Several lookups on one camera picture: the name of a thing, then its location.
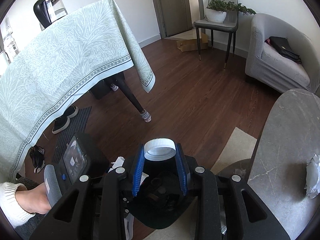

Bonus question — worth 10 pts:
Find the person's left forearm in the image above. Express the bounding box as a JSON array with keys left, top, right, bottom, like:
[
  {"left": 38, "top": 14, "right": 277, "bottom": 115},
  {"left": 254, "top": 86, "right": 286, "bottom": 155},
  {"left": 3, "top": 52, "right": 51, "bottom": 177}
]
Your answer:
[{"left": 0, "top": 181, "right": 36, "bottom": 228}]

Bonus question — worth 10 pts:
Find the pale green patterned tablecloth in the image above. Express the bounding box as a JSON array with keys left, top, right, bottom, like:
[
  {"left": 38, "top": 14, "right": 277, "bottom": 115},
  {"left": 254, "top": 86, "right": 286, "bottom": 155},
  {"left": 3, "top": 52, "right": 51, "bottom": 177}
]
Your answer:
[{"left": 0, "top": 0, "right": 157, "bottom": 182}]

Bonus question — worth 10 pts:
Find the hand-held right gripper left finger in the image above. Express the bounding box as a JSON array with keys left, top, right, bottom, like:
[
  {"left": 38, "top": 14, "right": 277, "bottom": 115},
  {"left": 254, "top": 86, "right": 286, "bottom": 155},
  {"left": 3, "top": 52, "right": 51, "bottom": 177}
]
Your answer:
[{"left": 29, "top": 145, "right": 145, "bottom": 240}]

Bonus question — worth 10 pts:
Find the black sneaker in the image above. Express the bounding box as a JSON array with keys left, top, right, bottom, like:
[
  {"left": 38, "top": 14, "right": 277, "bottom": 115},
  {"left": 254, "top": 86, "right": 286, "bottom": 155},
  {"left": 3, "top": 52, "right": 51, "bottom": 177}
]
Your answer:
[
  {"left": 62, "top": 105, "right": 79, "bottom": 119},
  {"left": 52, "top": 116, "right": 71, "bottom": 135}
]

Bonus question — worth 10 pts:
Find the person's grey fleece clothing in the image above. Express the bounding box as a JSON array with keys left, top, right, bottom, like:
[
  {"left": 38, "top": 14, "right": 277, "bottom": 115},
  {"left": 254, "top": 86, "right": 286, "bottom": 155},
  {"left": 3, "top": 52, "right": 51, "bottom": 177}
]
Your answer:
[{"left": 10, "top": 177, "right": 52, "bottom": 240}]

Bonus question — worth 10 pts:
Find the white plastic lid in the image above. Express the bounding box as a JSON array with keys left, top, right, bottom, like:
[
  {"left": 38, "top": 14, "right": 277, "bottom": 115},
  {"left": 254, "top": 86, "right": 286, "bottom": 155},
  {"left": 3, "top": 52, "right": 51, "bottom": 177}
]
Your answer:
[{"left": 144, "top": 138, "right": 177, "bottom": 161}]

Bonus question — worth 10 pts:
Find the black handbag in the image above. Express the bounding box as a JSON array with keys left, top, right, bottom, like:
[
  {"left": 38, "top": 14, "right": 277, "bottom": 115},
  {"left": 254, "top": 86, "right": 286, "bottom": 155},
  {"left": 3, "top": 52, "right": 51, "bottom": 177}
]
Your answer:
[{"left": 268, "top": 36, "right": 302, "bottom": 64}]

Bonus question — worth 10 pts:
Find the grey dining chair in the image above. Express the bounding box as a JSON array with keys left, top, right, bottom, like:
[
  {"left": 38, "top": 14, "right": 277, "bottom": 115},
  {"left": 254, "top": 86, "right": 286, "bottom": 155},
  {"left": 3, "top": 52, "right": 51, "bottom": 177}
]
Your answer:
[{"left": 193, "top": 0, "right": 239, "bottom": 70}]

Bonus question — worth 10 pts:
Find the person's left hand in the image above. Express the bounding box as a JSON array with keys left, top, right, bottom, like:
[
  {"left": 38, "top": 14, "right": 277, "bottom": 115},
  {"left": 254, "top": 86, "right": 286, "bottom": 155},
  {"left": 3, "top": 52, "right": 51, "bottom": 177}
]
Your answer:
[{"left": 15, "top": 183, "right": 52, "bottom": 215}]

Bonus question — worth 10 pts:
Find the glass electric kettle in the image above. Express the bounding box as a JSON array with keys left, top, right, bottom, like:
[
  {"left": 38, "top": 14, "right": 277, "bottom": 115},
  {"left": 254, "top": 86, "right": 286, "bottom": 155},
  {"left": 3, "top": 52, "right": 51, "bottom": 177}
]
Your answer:
[{"left": 33, "top": 0, "right": 69, "bottom": 32}]

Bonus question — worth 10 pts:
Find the white countertop appliance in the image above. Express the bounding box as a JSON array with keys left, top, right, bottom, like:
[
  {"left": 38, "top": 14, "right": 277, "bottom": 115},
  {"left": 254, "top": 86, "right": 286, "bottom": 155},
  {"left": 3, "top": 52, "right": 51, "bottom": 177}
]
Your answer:
[{"left": 0, "top": 16, "right": 20, "bottom": 78}]

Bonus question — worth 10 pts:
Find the flat cardboard box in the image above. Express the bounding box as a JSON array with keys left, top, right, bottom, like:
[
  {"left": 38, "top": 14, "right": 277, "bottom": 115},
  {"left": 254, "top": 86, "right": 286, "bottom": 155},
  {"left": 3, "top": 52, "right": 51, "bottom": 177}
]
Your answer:
[{"left": 176, "top": 33, "right": 209, "bottom": 52}]

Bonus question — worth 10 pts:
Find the grey armchair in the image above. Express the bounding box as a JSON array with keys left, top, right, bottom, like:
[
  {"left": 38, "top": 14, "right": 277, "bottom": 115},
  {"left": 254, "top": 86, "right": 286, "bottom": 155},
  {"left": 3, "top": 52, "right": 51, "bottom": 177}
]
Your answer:
[{"left": 245, "top": 13, "right": 320, "bottom": 93}]

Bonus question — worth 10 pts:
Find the beige rug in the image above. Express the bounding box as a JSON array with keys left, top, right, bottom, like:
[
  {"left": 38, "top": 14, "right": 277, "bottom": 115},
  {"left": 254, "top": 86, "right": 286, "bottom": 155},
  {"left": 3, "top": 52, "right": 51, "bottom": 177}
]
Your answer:
[{"left": 150, "top": 127, "right": 258, "bottom": 240}]

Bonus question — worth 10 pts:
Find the dark ribbed floor mat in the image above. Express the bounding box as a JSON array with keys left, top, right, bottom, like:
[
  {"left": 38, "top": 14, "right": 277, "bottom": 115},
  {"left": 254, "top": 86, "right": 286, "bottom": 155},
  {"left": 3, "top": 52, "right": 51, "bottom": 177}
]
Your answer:
[{"left": 52, "top": 106, "right": 93, "bottom": 163}]

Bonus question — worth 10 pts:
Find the black white slipper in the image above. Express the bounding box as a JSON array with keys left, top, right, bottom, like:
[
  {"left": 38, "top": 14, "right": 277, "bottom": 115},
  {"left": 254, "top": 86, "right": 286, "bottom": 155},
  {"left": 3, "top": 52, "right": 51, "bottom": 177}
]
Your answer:
[{"left": 29, "top": 145, "right": 46, "bottom": 173}]

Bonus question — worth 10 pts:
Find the grey door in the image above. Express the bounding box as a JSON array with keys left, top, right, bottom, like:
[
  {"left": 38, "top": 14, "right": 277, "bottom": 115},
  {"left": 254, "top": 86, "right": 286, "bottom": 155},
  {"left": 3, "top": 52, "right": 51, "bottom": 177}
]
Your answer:
[{"left": 148, "top": 0, "right": 203, "bottom": 39}]

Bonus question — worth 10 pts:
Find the black storage box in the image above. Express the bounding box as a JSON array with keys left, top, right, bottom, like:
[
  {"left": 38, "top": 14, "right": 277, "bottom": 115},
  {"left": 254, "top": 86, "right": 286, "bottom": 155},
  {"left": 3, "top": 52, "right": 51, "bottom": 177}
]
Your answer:
[{"left": 89, "top": 79, "right": 113, "bottom": 100}]

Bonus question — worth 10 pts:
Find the white paper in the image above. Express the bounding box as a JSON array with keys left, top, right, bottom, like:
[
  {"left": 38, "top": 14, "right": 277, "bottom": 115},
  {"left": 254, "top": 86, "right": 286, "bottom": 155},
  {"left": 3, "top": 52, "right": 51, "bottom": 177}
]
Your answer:
[{"left": 303, "top": 154, "right": 320, "bottom": 200}]

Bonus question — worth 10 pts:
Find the potted plant in white pot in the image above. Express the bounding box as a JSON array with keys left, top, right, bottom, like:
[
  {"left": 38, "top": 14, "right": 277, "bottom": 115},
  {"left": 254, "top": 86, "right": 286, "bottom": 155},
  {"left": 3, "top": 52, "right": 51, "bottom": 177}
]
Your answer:
[{"left": 205, "top": 0, "right": 257, "bottom": 24}]

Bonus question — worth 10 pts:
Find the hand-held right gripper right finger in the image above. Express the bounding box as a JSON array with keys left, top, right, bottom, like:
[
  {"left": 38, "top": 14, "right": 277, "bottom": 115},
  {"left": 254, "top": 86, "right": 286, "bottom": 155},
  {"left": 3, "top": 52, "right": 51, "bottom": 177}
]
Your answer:
[{"left": 175, "top": 143, "right": 290, "bottom": 240}]

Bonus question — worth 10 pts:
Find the dark green trash bin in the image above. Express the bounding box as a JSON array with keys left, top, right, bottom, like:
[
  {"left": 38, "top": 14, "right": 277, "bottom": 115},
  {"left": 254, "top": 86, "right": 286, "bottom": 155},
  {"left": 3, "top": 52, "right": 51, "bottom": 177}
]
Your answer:
[{"left": 92, "top": 152, "right": 201, "bottom": 230}]

